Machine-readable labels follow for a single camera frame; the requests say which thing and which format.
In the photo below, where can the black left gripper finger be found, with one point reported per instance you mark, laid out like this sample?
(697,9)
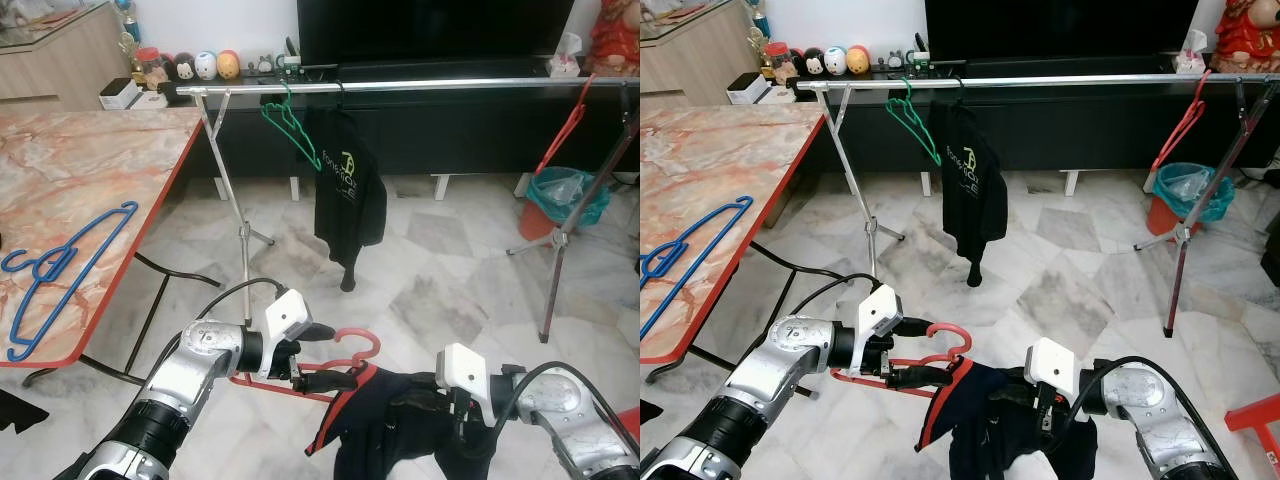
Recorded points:
(920,377)
(918,326)
(325,381)
(320,331)

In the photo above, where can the red plastic hanger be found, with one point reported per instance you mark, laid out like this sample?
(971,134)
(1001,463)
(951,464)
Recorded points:
(358,333)
(950,326)
(563,135)
(1180,130)

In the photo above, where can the navy knit garment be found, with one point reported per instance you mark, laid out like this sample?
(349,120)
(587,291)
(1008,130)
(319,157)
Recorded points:
(390,430)
(990,430)

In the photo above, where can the black printed t-shirt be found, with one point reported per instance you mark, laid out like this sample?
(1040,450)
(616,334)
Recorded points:
(975,190)
(345,190)

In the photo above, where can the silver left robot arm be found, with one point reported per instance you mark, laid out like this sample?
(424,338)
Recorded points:
(790,360)
(195,365)

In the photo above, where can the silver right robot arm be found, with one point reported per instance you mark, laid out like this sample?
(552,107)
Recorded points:
(1160,420)
(570,420)

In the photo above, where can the green plastic hanger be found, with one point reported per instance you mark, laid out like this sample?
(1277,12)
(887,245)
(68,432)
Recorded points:
(912,132)
(296,140)

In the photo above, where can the blue plastic hanger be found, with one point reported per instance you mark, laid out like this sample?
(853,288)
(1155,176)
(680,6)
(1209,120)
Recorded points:
(699,265)
(80,280)

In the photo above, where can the black tv cabinet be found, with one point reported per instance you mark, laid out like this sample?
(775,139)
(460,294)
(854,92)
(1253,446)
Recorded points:
(1060,125)
(450,130)

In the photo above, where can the red bin with teal bag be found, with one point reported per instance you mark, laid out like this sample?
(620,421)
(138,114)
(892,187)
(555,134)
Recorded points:
(565,195)
(1190,195)

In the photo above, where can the white round plush toy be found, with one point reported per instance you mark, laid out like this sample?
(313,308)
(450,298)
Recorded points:
(205,65)
(835,60)

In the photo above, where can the silver clothes rack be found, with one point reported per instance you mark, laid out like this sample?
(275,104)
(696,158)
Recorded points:
(450,84)
(1080,79)

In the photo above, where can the black round plush toy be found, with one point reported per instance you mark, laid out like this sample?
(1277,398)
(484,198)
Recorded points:
(183,67)
(812,62)

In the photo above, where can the white cardboard box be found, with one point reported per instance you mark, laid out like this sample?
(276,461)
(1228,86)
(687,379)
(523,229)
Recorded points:
(120,93)
(748,88)

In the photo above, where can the red lidded jar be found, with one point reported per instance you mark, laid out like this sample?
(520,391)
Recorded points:
(777,62)
(150,68)

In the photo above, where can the black television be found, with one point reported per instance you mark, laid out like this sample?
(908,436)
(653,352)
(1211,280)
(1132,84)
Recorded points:
(1060,28)
(430,30)

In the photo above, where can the white tissue box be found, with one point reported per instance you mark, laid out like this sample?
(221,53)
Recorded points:
(1190,55)
(566,60)

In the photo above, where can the red robed figurine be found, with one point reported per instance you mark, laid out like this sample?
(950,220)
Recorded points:
(615,35)
(1245,35)

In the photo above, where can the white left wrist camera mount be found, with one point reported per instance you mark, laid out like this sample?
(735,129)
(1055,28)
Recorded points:
(882,315)
(285,320)

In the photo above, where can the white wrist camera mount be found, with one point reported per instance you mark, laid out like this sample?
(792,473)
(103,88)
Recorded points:
(882,315)
(462,372)
(1052,368)
(285,320)

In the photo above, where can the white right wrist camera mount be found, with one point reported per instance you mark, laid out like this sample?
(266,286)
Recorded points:
(462,372)
(1052,368)

